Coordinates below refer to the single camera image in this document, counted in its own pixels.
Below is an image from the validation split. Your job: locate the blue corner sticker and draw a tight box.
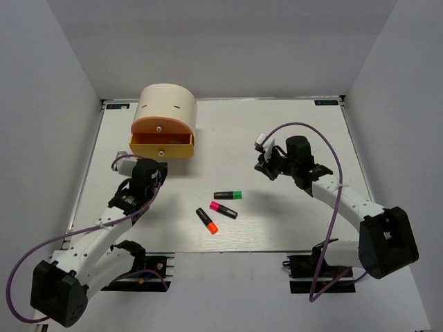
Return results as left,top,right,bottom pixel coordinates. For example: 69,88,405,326
314,100,339,106
106,103,130,110

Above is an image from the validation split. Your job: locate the green cap black highlighter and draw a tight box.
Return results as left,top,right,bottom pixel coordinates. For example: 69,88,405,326
213,191,242,200

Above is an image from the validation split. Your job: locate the cream round drawer cabinet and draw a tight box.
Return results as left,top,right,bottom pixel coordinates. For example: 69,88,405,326
133,84,197,134

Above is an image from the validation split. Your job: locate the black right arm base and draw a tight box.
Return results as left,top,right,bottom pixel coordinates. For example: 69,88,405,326
282,253,356,294

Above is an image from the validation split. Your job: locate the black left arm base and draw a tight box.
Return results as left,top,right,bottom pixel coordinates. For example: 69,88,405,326
101,253,175,293

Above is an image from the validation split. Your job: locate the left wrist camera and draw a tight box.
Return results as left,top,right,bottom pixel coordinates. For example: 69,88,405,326
111,151,141,177

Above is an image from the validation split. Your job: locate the orange cap black highlighter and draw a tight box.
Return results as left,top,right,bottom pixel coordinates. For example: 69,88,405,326
196,208,218,234

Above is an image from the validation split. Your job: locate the blue right corner sticker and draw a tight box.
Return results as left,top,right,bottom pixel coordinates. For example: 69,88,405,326
314,100,339,106

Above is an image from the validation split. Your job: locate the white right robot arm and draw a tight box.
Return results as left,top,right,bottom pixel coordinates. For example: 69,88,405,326
254,133,419,279

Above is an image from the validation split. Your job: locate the orange top drawer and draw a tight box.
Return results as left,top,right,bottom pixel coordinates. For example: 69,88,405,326
131,116,192,134

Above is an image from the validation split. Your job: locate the yellow drawer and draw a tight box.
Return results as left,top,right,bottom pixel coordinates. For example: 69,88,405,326
129,133,195,158

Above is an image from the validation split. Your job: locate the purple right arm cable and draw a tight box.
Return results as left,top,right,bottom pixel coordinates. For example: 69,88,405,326
266,122,370,304

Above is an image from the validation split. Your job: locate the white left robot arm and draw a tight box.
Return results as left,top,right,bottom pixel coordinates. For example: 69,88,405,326
30,158,168,327

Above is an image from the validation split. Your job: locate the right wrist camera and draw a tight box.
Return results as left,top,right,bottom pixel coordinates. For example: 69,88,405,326
254,133,275,162

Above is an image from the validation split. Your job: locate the blue left corner sticker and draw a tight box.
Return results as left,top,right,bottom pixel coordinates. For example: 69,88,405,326
106,103,130,110

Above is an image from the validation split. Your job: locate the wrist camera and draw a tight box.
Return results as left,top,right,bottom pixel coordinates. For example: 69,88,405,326
111,151,141,177
254,133,275,162

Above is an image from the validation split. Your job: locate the pink cap black highlighter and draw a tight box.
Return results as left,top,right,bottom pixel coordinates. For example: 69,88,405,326
209,201,238,219

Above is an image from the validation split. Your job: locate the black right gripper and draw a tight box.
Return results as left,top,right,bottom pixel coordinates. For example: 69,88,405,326
255,146,298,181

